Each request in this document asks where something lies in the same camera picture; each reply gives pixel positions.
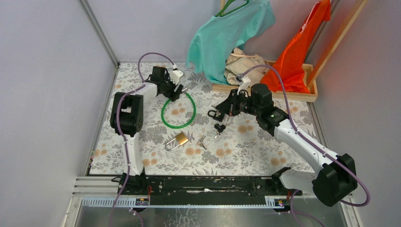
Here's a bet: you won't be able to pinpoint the beige crumpled cloth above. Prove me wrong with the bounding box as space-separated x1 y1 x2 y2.
224 47 270 87

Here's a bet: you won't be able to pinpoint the aluminium corner post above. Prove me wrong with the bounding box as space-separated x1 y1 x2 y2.
78 0 119 67

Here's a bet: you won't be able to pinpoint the black head keys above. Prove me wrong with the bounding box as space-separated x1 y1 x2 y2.
214 123 226 139

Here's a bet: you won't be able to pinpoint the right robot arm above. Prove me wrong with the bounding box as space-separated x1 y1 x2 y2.
216 84 358 207

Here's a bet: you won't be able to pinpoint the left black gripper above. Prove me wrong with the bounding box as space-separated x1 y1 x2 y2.
159 73 181 101

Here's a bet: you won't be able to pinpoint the teal t-shirt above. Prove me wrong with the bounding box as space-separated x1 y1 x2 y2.
186 0 276 85

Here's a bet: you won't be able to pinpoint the wooden rack pole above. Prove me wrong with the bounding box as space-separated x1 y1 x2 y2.
307 0 368 88

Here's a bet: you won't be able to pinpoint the green cable lock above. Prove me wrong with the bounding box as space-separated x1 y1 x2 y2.
161 93 197 129

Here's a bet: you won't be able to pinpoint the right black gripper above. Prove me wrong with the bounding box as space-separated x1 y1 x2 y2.
216 89 260 117

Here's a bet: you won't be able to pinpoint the wooden tray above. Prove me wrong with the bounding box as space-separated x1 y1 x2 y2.
211 60 319 103

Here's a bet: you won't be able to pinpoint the brass padlock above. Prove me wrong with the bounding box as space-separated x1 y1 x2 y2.
165 132 189 151

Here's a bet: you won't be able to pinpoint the black padlock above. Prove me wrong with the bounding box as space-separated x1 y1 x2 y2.
207 110 225 122

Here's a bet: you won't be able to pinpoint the green clothes hanger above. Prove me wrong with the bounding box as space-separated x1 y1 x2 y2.
214 0 250 17

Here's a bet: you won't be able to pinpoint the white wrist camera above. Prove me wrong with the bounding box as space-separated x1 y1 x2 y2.
235 74 251 95
170 69 184 85

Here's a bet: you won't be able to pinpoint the orange t-shirt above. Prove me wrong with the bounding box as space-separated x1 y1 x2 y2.
273 0 331 94

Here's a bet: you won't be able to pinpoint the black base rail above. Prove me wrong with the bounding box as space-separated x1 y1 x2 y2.
112 174 295 206

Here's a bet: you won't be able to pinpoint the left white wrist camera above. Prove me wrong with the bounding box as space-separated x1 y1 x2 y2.
170 69 184 85

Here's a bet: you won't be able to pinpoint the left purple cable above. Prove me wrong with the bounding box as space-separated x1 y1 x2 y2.
108 52 178 227

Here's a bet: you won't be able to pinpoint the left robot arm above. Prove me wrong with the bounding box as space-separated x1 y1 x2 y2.
110 64 186 194

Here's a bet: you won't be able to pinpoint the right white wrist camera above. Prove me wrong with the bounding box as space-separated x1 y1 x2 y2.
235 74 251 95

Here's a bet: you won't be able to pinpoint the floral table mat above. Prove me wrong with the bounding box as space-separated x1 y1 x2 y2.
89 62 323 177

